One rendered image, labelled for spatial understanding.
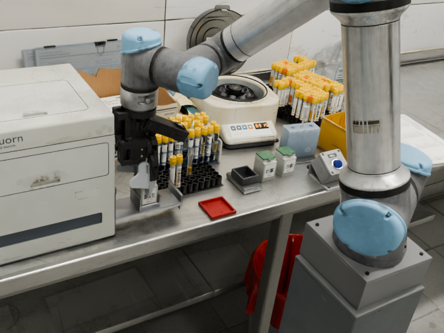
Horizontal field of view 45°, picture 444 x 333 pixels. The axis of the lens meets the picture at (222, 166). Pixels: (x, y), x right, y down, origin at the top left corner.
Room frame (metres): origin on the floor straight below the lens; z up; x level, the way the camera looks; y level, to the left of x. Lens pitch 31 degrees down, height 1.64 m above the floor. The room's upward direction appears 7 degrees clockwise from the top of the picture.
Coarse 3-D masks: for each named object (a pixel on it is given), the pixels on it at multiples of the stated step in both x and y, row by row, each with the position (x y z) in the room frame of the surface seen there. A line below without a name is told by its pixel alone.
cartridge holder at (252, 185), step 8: (232, 168) 1.20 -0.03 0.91; (240, 168) 1.21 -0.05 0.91; (248, 168) 1.22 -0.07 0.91; (232, 176) 1.20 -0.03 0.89; (240, 176) 1.17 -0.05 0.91; (248, 176) 1.21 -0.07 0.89; (256, 176) 1.18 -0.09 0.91; (240, 184) 1.16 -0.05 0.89; (248, 184) 1.17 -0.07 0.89; (256, 184) 1.17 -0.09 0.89; (248, 192) 1.15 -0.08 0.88
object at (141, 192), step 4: (156, 184) 1.00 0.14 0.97; (136, 188) 0.99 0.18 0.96; (140, 188) 0.98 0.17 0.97; (156, 188) 0.99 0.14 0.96; (136, 192) 0.99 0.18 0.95; (140, 192) 0.98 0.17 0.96; (144, 192) 0.98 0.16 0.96; (152, 192) 0.99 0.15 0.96; (156, 192) 0.99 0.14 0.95; (140, 196) 0.98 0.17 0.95; (144, 196) 0.98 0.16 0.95; (152, 196) 0.99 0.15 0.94; (156, 196) 0.99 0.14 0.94; (144, 200) 0.98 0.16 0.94; (148, 200) 0.98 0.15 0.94; (152, 200) 0.99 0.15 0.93; (156, 200) 0.99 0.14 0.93; (144, 204) 0.98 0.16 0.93; (148, 204) 0.98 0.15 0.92
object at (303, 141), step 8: (288, 128) 1.35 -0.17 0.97; (296, 128) 1.35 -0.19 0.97; (304, 128) 1.36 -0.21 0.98; (312, 128) 1.36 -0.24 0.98; (288, 136) 1.33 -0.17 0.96; (296, 136) 1.34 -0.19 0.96; (304, 136) 1.35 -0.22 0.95; (312, 136) 1.36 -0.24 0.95; (280, 144) 1.36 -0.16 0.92; (288, 144) 1.33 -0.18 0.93; (296, 144) 1.34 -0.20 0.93; (304, 144) 1.35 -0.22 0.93; (312, 144) 1.36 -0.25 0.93; (296, 152) 1.34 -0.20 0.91; (304, 152) 1.35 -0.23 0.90; (312, 152) 1.37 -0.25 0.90; (296, 160) 1.33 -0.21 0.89; (304, 160) 1.34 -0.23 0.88; (312, 160) 1.35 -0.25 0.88
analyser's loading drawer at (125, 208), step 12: (132, 192) 1.00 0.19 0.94; (168, 192) 1.05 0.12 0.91; (180, 192) 1.03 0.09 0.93; (120, 204) 0.98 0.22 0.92; (132, 204) 0.99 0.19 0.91; (156, 204) 0.99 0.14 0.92; (168, 204) 1.01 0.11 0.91; (180, 204) 1.02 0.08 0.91; (120, 216) 0.94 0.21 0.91; (132, 216) 0.95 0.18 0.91
